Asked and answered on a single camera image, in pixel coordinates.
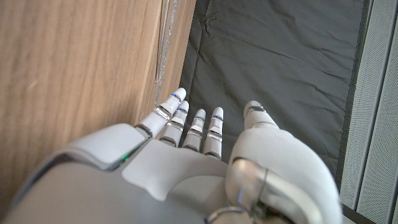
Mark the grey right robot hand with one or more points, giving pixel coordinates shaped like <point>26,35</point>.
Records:
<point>186,174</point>

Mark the wooden table panel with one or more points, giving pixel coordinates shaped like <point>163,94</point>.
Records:
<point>166,53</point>

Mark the black backdrop curtain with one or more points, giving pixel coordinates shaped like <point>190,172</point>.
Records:
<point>264,62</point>

